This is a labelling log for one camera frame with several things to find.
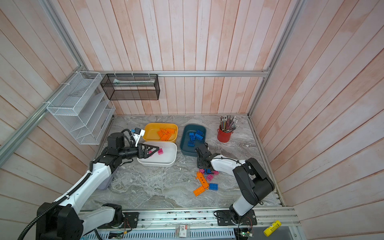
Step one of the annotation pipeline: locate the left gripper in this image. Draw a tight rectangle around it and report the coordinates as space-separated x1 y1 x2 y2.
119 142 160 160

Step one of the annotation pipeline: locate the orange lego brick hollow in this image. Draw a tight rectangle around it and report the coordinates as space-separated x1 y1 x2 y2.
160 133 172 141

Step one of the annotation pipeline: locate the orange lego brick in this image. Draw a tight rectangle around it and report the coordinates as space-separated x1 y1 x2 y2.
193 186 206 197
157 129 167 138
166 128 176 135

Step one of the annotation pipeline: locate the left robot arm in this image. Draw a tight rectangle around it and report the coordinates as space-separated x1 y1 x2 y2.
18 128 160 240

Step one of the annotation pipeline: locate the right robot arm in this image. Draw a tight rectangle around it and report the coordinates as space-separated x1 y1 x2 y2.
195 143 275 226

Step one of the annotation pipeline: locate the yellow plastic bin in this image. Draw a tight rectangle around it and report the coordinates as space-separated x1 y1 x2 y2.
143 123 178 143

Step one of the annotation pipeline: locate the long orange lego plate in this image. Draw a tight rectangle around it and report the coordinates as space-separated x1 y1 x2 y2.
196 172 209 190

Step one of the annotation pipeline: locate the white plastic bin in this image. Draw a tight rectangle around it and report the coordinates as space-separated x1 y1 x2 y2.
137 141 178 167

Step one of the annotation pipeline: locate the teal plastic bin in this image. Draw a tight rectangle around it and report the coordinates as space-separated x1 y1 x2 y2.
180 124 207 157

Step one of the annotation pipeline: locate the blue lego brick upright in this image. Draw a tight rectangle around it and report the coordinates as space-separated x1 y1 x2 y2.
189 133 195 141

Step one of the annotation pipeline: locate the red pencil cup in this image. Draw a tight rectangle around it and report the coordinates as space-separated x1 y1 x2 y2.
217 128 233 143

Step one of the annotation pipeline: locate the bundle of coloured pencils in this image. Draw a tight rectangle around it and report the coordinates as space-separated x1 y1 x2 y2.
219 115 238 133

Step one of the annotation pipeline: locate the yellow marker tube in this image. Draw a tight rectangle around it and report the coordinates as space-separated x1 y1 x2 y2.
264 220 282 237

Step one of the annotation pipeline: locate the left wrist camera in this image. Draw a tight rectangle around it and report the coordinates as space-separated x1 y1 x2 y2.
131 128 145 147

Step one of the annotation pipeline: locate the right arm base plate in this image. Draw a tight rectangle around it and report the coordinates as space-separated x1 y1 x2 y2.
214 210 257 226

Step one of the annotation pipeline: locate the black mesh wall basket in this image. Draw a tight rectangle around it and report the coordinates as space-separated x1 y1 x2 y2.
101 73 161 101

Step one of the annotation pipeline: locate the white wire mesh shelf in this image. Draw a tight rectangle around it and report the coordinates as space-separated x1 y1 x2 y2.
47 72 116 145

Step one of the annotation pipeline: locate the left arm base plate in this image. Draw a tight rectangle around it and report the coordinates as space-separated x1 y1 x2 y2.
113 212 139 231

